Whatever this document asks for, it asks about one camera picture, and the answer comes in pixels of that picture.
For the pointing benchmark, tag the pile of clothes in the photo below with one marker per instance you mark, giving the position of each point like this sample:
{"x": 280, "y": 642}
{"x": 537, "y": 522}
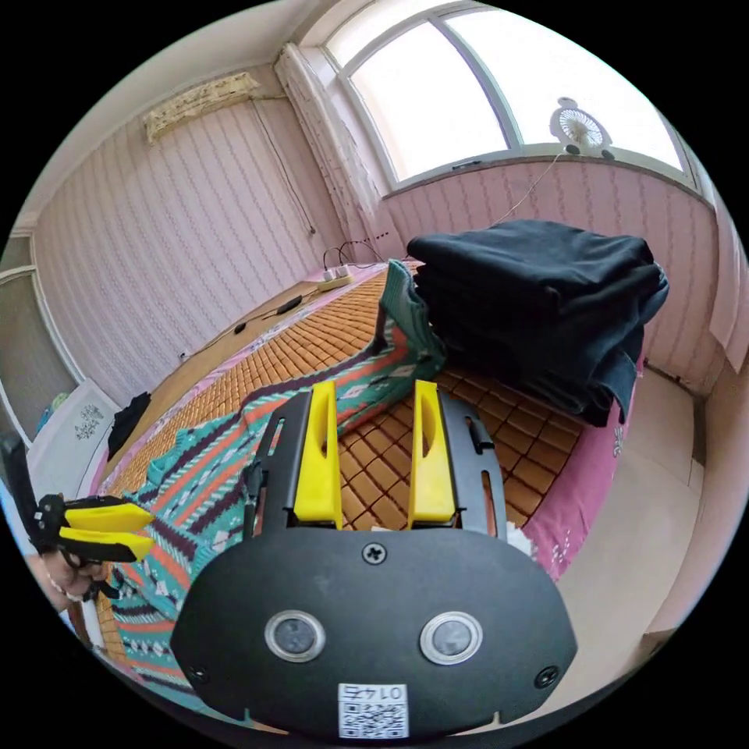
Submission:
{"x": 538, "y": 316}

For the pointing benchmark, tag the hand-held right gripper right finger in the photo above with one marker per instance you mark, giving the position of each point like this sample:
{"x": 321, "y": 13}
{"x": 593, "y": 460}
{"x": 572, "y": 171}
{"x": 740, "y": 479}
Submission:
{"x": 432, "y": 468}

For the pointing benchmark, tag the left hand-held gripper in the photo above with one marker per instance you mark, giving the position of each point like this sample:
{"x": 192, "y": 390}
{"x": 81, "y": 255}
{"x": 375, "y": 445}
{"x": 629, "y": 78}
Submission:
{"x": 50, "y": 518}

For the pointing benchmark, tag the white power strip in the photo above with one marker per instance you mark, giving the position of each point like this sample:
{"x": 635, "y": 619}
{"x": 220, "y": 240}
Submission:
{"x": 335, "y": 280}

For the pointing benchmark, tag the bed with woven mat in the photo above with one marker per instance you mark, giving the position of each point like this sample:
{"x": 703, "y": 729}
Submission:
{"x": 526, "y": 445}

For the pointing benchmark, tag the small white fan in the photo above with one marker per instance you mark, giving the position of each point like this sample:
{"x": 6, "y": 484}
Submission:
{"x": 576, "y": 126}

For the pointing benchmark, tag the black garment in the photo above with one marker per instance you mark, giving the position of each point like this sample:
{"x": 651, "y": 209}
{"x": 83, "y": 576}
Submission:
{"x": 130, "y": 421}

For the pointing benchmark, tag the teal orange patterned sweater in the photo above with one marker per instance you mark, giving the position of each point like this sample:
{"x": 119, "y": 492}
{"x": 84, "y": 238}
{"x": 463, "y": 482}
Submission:
{"x": 199, "y": 468}

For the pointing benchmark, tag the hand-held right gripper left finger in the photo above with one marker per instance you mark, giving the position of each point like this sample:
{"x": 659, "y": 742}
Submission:
{"x": 319, "y": 462}

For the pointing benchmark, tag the white cupboard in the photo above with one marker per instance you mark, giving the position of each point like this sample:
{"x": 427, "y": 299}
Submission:
{"x": 70, "y": 436}

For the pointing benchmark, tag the window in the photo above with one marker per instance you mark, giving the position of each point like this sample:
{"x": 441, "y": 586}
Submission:
{"x": 468, "y": 88}

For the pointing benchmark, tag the person's left hand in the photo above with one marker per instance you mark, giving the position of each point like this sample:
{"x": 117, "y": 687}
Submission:
{"x": 67, "y": 579}

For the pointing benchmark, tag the covered air conditioner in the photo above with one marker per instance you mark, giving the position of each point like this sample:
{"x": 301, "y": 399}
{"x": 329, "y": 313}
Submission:
{"x": 199, "y": 108}

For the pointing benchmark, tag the white curtain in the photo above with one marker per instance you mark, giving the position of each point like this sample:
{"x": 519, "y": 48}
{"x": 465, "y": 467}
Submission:
{"x": 327, "y": 146}

